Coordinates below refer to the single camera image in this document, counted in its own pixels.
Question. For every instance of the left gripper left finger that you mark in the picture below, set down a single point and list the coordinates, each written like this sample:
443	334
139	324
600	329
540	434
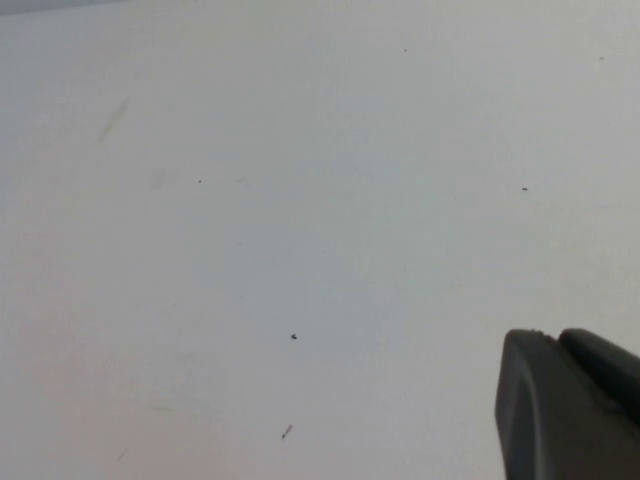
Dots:
550	420

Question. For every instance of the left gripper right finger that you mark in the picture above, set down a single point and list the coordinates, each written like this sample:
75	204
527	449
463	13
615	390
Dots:
607	367

